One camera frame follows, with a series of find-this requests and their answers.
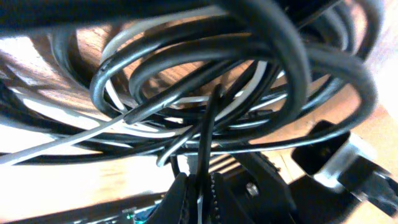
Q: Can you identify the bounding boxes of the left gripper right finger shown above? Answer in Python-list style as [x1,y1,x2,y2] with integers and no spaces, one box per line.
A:
[205,174,249,224]

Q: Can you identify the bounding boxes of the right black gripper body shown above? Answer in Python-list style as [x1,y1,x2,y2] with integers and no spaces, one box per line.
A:
[216,152,359,224]

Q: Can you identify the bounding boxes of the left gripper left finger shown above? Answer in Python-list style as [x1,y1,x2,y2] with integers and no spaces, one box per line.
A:
[149,172,198,224]

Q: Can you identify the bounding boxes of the black USB cable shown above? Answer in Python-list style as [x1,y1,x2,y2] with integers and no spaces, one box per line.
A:
[0,0,398,218]

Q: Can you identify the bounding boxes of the white USB cable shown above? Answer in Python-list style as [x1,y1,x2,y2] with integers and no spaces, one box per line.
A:
[0,9,290,166]

